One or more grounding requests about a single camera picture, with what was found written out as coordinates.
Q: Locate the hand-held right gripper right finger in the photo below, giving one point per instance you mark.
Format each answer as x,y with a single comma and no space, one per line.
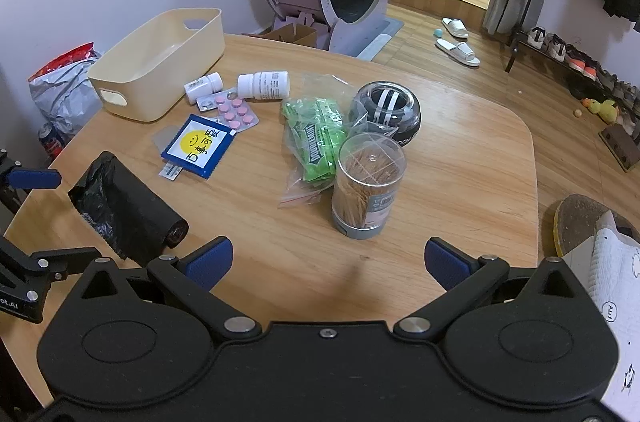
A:
447,264

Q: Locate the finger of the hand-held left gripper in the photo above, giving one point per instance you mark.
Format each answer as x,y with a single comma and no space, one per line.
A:
65,263
35,178

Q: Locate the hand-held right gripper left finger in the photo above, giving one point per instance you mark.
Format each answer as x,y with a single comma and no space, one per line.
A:
210,263

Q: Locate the black trash bag roll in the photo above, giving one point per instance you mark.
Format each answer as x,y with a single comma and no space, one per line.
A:
130,207

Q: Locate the clear toothpick jar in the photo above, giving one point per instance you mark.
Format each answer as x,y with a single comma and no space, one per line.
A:
367,192

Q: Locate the blue smiley face sachet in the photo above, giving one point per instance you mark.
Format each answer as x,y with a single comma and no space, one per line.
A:
197,146

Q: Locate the pink pill blister pack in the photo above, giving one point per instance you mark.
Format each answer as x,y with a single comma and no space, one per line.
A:
235,112

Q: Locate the bag of green vegetables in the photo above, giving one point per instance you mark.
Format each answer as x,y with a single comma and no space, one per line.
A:
315,137

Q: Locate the cream plastic basket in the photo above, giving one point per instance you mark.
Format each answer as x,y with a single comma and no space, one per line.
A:
150,52

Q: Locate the small white pill bottle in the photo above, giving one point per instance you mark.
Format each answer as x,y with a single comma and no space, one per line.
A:
205,85

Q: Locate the large white pill bottle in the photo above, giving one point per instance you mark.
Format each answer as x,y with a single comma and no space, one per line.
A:
265,85

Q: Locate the red and grey plastic bag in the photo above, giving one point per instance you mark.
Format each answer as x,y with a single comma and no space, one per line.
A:
65,92

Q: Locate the small barcode sachet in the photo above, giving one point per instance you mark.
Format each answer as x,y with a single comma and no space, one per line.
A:
170,172

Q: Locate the cork sole slipper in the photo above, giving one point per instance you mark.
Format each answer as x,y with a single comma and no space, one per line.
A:
575,222

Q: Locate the silver foil blister pack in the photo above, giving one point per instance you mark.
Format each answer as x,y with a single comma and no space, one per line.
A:
206,103

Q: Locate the white printed cloth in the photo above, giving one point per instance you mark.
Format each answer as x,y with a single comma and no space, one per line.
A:
617,282

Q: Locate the brown cardboard scratcher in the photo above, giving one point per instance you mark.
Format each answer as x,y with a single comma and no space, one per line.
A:
622,147

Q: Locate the white slipper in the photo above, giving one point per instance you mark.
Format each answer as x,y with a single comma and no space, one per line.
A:
456,27
457,52

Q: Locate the yellow duck toy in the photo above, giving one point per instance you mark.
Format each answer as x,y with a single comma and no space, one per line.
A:
602,108

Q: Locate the open cardboard box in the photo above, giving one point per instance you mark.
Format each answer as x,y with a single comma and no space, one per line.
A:
292,36

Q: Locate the row of shoes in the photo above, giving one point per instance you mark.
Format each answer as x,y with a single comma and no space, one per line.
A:
555,45

